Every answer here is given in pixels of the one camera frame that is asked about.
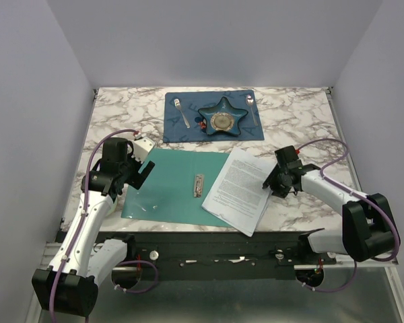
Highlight metal folder clip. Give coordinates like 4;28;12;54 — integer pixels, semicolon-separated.
193;174;204;198

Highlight blue star-shaped dish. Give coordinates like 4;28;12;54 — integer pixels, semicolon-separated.
198;97;248;137

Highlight silver spoon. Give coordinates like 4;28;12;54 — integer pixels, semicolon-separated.
245;94;259;127

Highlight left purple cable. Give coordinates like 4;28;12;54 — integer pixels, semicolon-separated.
48;129;160;320

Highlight silver fork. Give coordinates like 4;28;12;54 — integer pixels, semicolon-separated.
174;98;191;129

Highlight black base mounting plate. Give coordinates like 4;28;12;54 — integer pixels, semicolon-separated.
55;230;341;282

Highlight blue placemat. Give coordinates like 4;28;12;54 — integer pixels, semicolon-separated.
163;89;264;143

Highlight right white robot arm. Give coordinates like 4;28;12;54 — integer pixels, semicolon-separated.
263;146;401;264

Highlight teal plastic folder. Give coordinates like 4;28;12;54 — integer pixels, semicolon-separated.
121;148;229;227

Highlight printed paper sheets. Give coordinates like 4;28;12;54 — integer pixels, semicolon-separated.
202;147;273;237

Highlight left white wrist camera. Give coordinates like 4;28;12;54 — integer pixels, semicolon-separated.
132;133;156;164

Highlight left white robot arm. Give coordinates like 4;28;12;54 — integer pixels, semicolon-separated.
32;135;156;322

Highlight green floral bowl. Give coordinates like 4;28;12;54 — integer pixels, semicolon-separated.
109;198;119;214

